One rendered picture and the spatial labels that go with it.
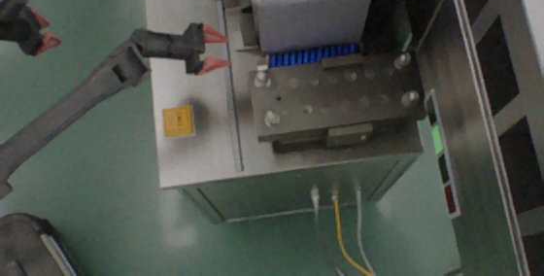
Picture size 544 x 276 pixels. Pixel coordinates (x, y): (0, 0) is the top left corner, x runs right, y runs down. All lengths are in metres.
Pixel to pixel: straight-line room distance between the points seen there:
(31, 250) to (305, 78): 1.28
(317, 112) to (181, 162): 0.37
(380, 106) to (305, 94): 0.17
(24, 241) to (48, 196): 0.31
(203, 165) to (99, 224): 1.05
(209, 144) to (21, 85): 1.40
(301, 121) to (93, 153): 1.34
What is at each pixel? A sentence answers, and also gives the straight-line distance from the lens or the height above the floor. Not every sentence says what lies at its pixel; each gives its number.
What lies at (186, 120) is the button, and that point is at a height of 0.92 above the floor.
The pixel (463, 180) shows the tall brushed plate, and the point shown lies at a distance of 1.11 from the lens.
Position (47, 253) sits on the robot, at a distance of 2.26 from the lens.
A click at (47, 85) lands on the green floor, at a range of 2.69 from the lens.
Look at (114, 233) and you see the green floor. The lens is 2.44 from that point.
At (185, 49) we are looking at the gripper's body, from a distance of 1.30.
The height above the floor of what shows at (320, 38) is 1.08.
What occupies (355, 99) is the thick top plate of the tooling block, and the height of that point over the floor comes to 1.03.
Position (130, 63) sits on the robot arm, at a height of 1.19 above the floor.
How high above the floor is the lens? 2.33
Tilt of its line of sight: 74 degrees down
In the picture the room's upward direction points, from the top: 4 degrees counter-clockwise
